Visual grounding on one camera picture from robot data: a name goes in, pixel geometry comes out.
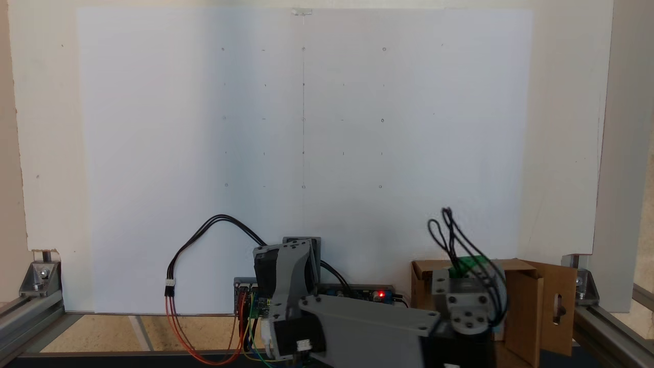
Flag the metal corner bracket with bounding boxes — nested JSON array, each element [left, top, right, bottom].
[[574, 268, 600, 307], [19, 261, 62, 298]]

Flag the aluminium frame rail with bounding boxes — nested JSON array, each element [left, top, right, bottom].
[[0, 291, 65, 366], [572, 295, 654, 368]]

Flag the green jumper wire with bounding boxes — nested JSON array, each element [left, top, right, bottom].
[[245, 302, 287, 364]]

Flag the open cardboard box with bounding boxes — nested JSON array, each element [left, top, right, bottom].
[[410, 258, 578, 368]]

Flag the black cable with white connector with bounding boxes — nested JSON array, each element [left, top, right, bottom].
[[165, 215, 269, 298]]

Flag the blue circuit board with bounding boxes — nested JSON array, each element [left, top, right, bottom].
[[319, 285, 395, 306]]

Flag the large white paper sheet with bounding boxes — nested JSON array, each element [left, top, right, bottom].
[[77, 8, 533, 314]]

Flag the green dice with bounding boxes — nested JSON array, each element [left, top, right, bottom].
[[449, 255, 492, 280]]

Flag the black gripper motor cable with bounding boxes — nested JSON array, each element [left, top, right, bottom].
[[428, 206, 509, 328]]

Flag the orange red wire bundle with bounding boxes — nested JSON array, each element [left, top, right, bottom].
[[165, 291, 247, 366]]

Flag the black arm motor cable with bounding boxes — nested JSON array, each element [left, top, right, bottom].
[[319, 260, 354, 296]]

